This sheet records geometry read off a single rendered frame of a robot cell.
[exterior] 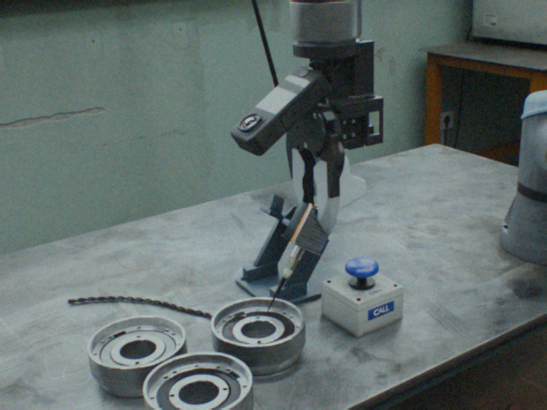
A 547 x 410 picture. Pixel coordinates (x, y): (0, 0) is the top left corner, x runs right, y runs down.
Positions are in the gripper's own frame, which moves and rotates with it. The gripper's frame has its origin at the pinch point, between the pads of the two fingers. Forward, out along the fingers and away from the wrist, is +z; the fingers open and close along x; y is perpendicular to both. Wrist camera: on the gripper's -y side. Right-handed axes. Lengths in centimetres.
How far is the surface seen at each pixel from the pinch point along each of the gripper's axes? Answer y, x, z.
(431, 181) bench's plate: 45, 29, 13
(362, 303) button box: 2.1, -6.4, 8.8
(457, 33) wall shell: 186, 167, 12
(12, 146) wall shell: -8, 158, 26
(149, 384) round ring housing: -23.7, -6.3, 9.5
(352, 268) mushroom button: 3.0, -3.3, 5.9
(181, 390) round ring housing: -20.9, -7.7, 10.5
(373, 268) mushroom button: 5.1, -4.5, 5.9
